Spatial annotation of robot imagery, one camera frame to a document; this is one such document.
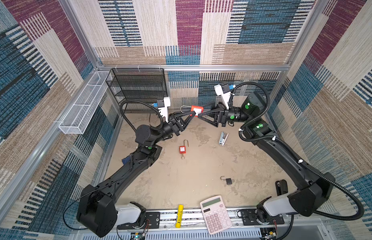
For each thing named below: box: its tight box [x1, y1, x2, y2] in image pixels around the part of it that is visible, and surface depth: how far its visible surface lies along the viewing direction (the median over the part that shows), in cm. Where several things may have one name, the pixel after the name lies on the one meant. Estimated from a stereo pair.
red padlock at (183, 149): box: [179, 139, 189, 154], surface depth 100 cm
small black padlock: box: [220, 175, 233, 185], surface depth 87 cm
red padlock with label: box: [180, 105, 205, 117], surface depth 57 cm
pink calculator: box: [200, 195, 233, 235], surface depth 75 cm
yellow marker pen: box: [175, 204, 184, 228], surface depth 75 cm
